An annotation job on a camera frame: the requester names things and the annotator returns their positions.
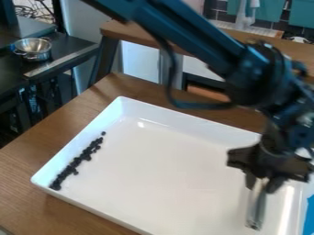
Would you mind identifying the grey tool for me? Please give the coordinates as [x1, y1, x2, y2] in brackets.
[243, 178, 270, 231]

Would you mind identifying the wooden table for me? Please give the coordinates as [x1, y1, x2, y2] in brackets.
[86, 19, 314, 92]

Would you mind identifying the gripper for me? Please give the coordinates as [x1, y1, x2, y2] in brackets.
[225, 124, 314, 195]

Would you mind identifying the black side table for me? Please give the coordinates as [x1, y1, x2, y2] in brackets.
[0, 15, 102, 145]

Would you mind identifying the pile of black bits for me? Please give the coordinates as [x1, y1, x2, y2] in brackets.
[48, 130, 108, 192]

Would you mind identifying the silver pot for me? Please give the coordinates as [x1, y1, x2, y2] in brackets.
[9, 37, 54, 62]

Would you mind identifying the white tray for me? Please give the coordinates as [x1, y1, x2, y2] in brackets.
[29, 95, 314, 235]

